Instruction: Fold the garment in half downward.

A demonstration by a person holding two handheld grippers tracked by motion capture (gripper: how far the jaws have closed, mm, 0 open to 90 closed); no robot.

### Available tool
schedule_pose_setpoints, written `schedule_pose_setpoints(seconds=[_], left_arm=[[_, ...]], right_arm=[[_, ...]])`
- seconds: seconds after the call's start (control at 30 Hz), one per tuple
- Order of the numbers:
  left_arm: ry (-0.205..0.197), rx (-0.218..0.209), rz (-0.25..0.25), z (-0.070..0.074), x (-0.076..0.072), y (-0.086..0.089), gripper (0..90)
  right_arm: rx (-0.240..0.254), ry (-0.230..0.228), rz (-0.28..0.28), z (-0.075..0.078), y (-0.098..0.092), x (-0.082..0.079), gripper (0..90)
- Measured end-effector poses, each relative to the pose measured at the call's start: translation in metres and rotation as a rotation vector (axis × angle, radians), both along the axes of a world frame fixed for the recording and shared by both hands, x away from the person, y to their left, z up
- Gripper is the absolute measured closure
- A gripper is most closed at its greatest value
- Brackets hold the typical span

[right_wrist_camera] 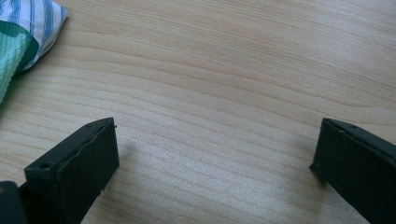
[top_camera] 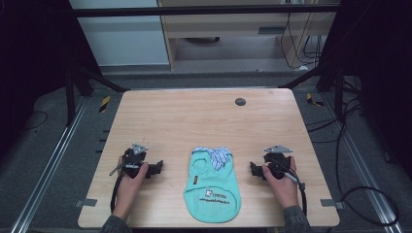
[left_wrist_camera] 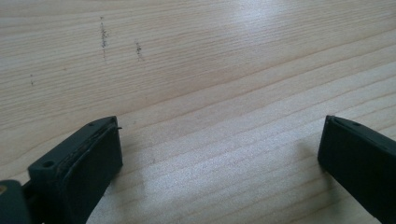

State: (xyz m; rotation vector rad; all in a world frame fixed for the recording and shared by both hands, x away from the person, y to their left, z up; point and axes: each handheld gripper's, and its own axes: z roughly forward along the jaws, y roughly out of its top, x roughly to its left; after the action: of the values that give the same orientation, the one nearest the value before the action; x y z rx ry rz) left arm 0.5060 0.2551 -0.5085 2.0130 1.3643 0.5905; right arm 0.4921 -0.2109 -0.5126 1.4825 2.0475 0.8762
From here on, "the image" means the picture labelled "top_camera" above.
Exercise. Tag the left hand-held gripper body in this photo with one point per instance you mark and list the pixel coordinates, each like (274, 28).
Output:
(131, 158)

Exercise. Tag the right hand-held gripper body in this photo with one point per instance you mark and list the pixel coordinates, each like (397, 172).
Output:
(275, 161)

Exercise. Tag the person's left hand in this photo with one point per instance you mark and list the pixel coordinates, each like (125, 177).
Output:
(128, 191)

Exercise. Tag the person's right hand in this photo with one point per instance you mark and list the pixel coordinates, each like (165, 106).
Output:
(285, 191)

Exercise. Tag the teal pet shirt striped collar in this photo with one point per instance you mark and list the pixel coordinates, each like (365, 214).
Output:
(212, 191)

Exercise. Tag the yellow black hazard tape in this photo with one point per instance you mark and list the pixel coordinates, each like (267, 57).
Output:
(104, 104)
(313, 100)

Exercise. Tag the grey round table grommet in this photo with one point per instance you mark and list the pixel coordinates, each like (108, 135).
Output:
(240, 102)

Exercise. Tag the black metal stand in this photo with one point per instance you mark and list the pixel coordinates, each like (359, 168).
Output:
(338, 93)
(70, 97)

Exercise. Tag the white cabinet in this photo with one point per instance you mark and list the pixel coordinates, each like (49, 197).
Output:
(123, 39)

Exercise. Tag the light wooden desk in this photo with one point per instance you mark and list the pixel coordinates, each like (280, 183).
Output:
(226, 26)

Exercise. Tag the grey metal table bracket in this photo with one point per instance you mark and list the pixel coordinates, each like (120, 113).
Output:
(330, 203)
(86, 203)

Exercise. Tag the aluminium floor rail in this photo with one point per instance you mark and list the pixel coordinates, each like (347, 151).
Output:
(48, 168)
(366, 174)

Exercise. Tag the black horizontal frame bar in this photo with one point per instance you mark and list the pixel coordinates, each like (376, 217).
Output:
(194, 11)

